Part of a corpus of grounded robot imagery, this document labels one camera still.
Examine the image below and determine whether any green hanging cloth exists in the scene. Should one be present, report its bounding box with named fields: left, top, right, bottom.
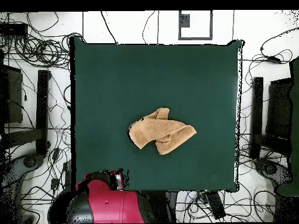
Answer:
left=276, top=57, right=299, bottom=197

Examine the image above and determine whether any tan terry towel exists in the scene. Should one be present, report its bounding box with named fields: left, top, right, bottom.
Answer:
left=127, top=107, right=197, bottom=156

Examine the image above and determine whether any grey office chair base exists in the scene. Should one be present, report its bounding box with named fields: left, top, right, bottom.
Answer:
left=0, top=152, right=46, bottom=224
left=254, top=157, right=294, bottom=187

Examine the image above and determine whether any dark green table cloth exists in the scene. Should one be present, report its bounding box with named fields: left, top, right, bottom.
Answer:
left=69, top=36, right=245, bottom=193

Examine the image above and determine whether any black power strip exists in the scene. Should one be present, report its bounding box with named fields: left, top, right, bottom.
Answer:
left=62, top=160, right=72, bottom=191
left=206, top=190, right=227, bottom=220

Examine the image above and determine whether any black equipment box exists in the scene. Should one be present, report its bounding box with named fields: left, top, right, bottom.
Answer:
left=0, top=64, right=23, bottom=124
left=265, top=78, right=294, bottom=141

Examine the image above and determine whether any coiled black cable bundle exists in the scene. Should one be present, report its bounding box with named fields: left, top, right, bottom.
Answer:
left=13, top=32, right=85, bottom=69

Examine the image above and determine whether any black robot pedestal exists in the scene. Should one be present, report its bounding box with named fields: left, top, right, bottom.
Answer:
left=140, top=190, right=178, bottom=223

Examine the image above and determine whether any flat black box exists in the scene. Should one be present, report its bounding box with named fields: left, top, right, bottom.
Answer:
left=0, top=22, right=29, bottom=37

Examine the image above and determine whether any black stand frame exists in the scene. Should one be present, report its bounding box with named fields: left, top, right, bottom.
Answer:
left=249, top=76, right=291, bottom=160
left=3, top=69, right=51, bottom=156

